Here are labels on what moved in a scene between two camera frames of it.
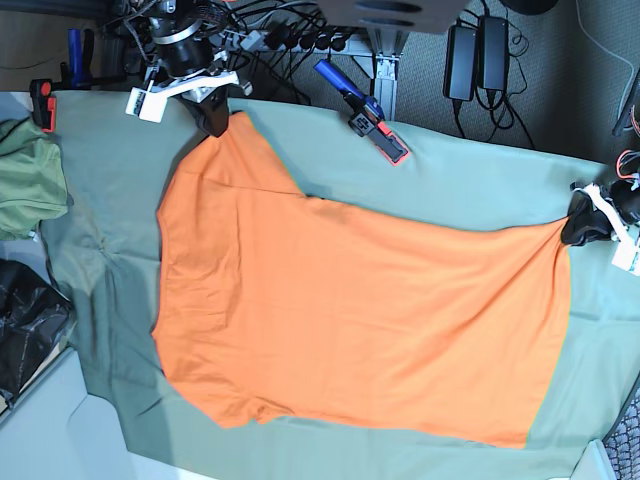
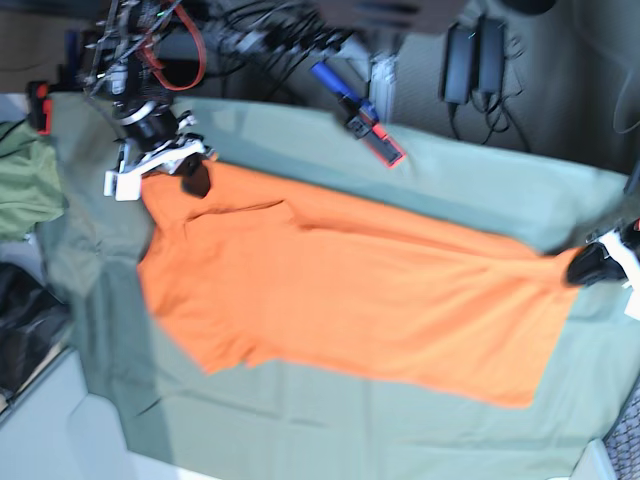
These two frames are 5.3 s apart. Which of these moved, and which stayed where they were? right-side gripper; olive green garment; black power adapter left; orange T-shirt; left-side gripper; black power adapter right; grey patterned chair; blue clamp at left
Moved: right-side gripper; orange T-shirt; left-side gripper
Stayed: grey patterned chair; olive green garment; blue clamp at left; black power adapter right; black power adapter left
